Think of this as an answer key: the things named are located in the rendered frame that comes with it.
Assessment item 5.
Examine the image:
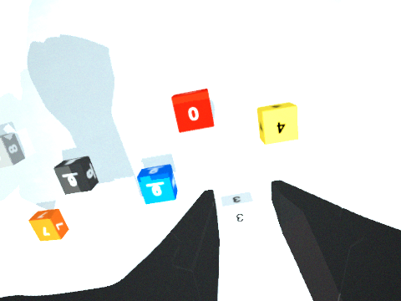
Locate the red block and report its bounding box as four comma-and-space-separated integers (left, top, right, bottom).
171, 88, 214, 133

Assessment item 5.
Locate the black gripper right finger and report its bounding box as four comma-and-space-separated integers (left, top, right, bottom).
271, 180, 401, 301

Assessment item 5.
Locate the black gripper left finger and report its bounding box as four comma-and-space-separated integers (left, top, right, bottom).
0, 189, 220, 301

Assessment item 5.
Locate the yellow block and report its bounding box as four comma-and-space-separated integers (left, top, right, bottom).
257, 101, 298, 145

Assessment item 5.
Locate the grey block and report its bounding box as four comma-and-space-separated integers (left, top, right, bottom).
0, 133, 26, 168
53, 156, 99, 194

